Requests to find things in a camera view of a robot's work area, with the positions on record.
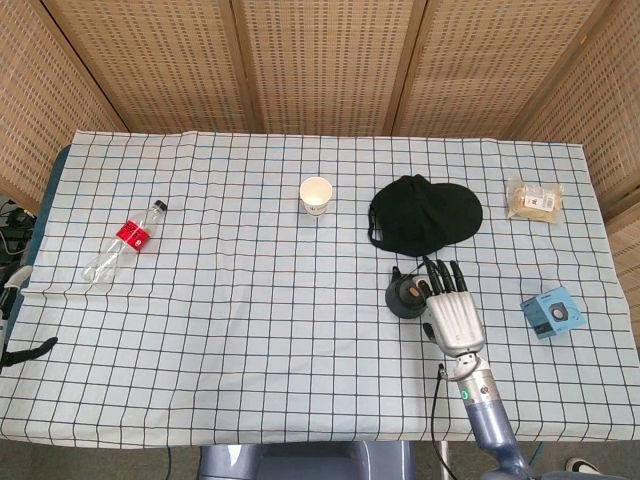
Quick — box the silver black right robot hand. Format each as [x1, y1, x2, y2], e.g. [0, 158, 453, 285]
[418, 255, 487, 358]

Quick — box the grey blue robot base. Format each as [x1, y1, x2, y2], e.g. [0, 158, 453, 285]
[198, 440, 416, 480]

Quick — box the black cast iron teapot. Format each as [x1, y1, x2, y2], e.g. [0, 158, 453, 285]
[384, 265, 433, 321]

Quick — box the small blue cardboard box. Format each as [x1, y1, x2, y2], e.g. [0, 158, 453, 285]
[519, 286, 583, 342]

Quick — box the black baseball cap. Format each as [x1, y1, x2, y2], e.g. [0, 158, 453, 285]
[367, 174, 484, 258]

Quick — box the clear bag of snacks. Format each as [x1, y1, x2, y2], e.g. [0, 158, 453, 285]
[505, 176, 564, 220]

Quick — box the white paper cup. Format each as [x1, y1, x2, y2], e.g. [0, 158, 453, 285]
[299, 176, 334, 218]

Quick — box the bamboo folding screen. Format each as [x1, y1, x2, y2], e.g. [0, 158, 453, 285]
[0, 0, 640, 301]

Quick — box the clear red-labelled plastic bottle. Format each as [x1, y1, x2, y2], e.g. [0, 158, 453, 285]
[82, 199, 169, 290]

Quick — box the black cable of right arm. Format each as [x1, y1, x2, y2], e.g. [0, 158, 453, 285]
[429, 363, 452, 480]

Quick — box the black cable bundle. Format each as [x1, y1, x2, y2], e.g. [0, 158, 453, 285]
[0, 198, 37, 259]

